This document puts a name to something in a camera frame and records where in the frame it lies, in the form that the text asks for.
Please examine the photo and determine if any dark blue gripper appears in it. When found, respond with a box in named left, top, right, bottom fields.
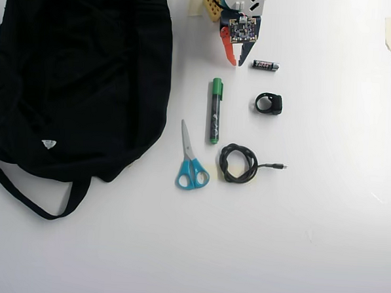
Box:
left=217, top=9, right=263, bottom=68

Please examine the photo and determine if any green black marker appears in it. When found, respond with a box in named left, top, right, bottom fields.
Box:
left=204, top=76, right=225, bottom=146

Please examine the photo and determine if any black fabric bag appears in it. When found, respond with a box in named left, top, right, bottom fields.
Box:
left=0, top=0, right=177, bottom=227

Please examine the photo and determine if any black aa battery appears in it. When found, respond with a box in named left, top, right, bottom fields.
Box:
left=251, top=59, right=280, bottom=72

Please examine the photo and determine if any yellow perforated block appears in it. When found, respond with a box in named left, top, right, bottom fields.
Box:
left=200, top=0, right=223, bottom=24

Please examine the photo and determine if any pale tape patch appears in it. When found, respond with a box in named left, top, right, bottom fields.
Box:
left=210, top=163, right=259, bottom=186

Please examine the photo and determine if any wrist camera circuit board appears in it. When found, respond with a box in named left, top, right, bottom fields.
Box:
left=226, top=16, right=258, bottom=45

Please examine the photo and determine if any black ring strap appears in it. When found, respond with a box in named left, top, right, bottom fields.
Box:
left=253, top=92, right=284, bottom=116

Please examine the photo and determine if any coiled black usb cable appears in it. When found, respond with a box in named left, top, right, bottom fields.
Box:
left=217, top=141, right=289, bottom=187

